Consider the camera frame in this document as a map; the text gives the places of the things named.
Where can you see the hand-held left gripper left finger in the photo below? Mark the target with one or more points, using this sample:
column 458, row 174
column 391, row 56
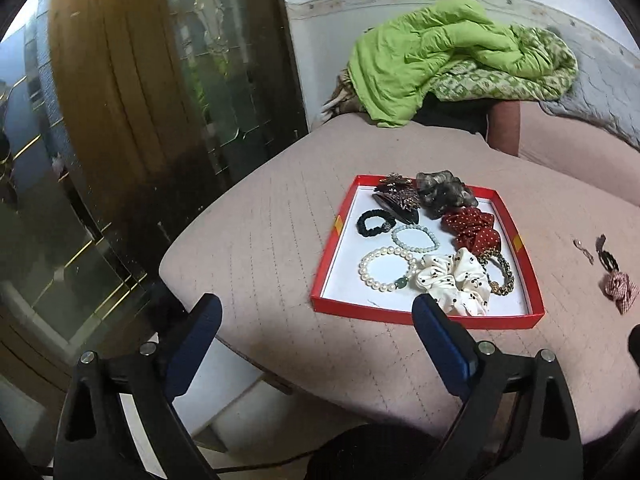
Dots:
column 195, row 345

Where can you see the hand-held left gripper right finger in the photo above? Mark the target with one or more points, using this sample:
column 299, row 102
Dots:
column 440, row 340

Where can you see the white polka dot scrunchie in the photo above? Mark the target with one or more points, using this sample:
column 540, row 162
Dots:
column 455, row 280

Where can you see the red polka dot scrunchie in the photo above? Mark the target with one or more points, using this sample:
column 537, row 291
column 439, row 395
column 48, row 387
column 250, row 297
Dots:
column 472, row 230

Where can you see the red shallow tray box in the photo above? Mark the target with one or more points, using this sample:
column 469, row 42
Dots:
column 342, row 260

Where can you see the pink plaid scrunchie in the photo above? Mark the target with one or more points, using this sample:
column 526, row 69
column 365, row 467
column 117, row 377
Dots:
column 620, row 290

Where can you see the black hair clip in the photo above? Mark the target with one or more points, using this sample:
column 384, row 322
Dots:
column 607, row 260

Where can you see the small silver hair pin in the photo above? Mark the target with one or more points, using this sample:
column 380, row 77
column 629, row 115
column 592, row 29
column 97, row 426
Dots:
column 585, row 252

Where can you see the pink quilted bed cover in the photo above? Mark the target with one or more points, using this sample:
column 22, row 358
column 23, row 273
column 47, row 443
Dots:
column 280, row 240

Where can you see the rhinestone hair claw clip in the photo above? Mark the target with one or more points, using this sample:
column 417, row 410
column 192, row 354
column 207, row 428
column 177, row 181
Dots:
column 400, row 202

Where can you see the grey sheer scrunchie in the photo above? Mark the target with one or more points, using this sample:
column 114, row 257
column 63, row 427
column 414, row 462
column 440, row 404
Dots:
column 445, row 195

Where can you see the brass-lined glass door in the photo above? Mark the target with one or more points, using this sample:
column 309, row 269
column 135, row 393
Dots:
column 50, row 240

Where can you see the pink brown bolster pillow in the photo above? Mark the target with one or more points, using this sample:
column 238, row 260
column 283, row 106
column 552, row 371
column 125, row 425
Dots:
column 505, row 125

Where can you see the beige patterned cloth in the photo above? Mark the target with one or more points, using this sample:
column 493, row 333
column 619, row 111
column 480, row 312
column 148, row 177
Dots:
column 345, row 100

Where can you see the green white patterned quilt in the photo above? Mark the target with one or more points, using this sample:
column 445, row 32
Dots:
column 500, row 80

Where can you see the wooden door with etched glass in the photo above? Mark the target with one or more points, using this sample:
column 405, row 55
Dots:
column 125, row 85

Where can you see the grey quilted blanket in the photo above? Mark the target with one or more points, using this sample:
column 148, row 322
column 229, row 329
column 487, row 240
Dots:
column 600, row 80

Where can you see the lime green quilt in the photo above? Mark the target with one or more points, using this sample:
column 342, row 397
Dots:
column 400, row 60

